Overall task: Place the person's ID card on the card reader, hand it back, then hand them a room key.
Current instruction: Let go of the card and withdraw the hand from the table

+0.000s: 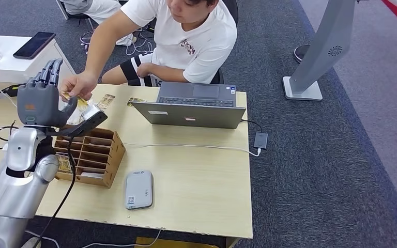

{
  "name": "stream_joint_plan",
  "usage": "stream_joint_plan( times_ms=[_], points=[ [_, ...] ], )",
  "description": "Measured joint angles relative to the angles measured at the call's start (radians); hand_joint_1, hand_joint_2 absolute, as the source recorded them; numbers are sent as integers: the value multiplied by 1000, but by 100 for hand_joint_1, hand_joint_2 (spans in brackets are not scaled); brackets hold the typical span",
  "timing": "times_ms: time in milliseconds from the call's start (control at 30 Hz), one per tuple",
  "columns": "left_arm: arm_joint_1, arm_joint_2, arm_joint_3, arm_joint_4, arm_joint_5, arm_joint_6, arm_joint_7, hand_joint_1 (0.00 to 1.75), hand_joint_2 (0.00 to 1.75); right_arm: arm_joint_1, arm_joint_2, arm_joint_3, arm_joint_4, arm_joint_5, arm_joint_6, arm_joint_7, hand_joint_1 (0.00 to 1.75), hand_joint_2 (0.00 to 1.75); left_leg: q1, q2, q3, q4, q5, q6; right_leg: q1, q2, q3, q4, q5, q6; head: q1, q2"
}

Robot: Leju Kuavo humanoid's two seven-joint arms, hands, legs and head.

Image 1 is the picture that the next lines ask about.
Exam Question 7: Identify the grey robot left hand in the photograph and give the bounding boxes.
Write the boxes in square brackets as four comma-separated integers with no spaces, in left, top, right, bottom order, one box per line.
[17,58,79,128]

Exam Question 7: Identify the person's left hand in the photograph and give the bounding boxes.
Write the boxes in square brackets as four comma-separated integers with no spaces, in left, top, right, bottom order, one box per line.
[136,63,154,79]

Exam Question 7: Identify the person's right hand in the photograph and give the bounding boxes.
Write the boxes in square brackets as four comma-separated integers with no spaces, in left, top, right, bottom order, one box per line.
[58,71,99,102]

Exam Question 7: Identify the person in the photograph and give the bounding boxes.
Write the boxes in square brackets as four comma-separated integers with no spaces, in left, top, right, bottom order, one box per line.
[58,0,238,102]
[59,0,138,47]

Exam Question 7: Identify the wooden card holder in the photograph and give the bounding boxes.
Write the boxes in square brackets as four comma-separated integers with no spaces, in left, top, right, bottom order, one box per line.
[53,127,127,189]

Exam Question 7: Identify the white card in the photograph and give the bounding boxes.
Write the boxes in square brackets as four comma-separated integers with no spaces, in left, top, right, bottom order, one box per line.
[80,172,105,180]

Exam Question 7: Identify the grey card reader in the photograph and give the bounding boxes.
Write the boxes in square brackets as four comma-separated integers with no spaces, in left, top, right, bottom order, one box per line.
[125,170,154,210]

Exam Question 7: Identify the black power brick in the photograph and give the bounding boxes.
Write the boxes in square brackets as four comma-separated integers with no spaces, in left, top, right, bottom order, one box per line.
[1,83,26,98]

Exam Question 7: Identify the chrome stool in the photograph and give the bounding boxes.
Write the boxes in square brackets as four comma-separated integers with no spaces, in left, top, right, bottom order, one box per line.
[56,0,98,49]

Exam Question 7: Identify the white desk riser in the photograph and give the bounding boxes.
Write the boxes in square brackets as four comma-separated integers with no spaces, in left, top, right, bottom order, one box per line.
[0,35,77,85]

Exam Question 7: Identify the black smartphone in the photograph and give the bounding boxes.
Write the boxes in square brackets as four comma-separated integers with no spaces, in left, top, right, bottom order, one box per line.
[12,31,57,60]

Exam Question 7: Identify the grey laptop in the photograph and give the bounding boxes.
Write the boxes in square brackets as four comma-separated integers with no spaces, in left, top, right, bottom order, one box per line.
[130,81,247,130]

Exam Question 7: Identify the black usb hub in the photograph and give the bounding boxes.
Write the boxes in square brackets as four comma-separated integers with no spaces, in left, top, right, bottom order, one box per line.
[253,132,269,150]

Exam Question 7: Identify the black round base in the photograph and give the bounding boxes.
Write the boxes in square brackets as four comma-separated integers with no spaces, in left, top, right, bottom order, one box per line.
[294,44,312,64]

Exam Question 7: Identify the yellow panel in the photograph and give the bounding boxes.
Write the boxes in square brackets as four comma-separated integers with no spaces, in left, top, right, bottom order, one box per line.
[135,237,220,248]

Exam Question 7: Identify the grey kiosk stand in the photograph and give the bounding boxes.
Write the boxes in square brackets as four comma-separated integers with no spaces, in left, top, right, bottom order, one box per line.
[282,0,372,102]

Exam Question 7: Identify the white floor cables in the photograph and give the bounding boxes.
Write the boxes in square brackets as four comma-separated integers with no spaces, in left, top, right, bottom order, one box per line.
[125,20,156,56]

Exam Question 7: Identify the thin white cable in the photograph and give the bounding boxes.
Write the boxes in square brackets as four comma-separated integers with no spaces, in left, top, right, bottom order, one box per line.
[0,81,18,109]

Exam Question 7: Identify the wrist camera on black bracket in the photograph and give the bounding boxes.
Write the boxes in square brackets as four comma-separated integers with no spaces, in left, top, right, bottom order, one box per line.
[46,104,109,137]

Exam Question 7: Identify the black looped cable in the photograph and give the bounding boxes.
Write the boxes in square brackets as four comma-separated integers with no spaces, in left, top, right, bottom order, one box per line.
[0,119,18,142]

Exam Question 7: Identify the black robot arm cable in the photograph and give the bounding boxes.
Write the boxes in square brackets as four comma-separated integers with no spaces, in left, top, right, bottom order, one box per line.
[32,136,78,248]

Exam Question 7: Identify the black hub cable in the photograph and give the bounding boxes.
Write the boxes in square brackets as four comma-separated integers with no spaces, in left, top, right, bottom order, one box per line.
[241,119,264,133]

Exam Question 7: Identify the white hanging cable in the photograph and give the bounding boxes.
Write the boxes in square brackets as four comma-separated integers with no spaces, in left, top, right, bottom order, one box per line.
[24,229,161,248]

